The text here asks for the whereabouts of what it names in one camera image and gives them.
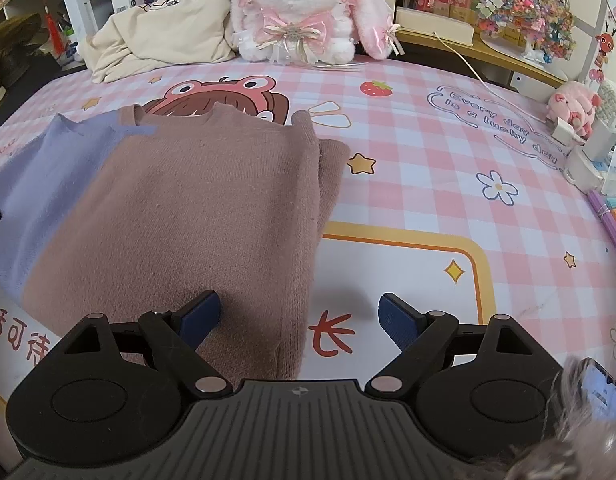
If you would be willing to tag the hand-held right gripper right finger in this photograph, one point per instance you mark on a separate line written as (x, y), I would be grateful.
(398, 322)

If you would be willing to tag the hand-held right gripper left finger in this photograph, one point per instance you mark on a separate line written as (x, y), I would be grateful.
(202, 316)

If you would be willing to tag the purple and brown sweater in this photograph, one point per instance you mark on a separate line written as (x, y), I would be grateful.
(187, 200)

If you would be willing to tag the dark olive clothes pile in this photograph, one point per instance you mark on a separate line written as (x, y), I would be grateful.
(15, 45)

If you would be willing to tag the red tassel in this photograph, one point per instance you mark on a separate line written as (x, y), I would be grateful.
(55, 30)

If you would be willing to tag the black smartphone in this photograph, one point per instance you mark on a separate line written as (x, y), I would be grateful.
(603, 395)

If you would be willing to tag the fluffy grey sleeve cuff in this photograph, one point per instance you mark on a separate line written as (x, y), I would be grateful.
(588, 450)

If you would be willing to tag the bundle of coloured pens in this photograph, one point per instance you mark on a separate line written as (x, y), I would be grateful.
(610, 217)

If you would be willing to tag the cream cloth garment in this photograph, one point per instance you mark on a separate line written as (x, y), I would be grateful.
(162, 35)

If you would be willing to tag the small pink plush toy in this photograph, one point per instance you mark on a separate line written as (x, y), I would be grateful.
(573, 105)

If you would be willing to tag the white flat box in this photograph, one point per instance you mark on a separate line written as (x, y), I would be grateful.
(433, 25)

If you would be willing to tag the colourful bead flower ornament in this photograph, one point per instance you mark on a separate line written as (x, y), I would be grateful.
(528, 10)

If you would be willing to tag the red ant wall sticker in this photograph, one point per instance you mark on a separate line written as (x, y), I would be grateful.
(603, 50)

